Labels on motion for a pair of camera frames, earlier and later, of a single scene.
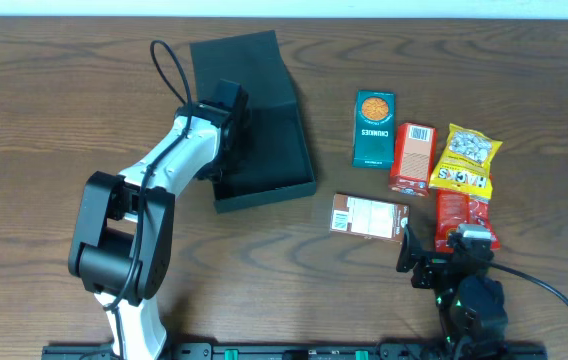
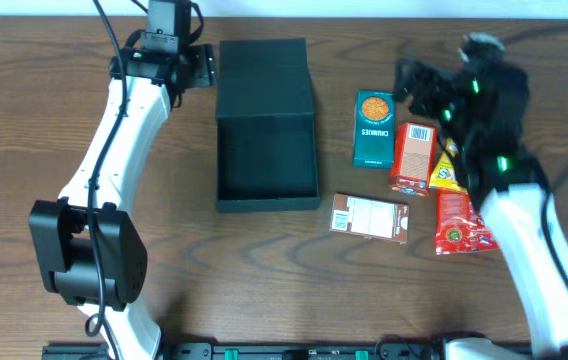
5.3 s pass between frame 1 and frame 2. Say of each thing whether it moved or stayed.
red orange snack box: stayed
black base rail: stayed
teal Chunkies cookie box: stayed
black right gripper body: moved
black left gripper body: moved
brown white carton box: stayed
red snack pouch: stayed
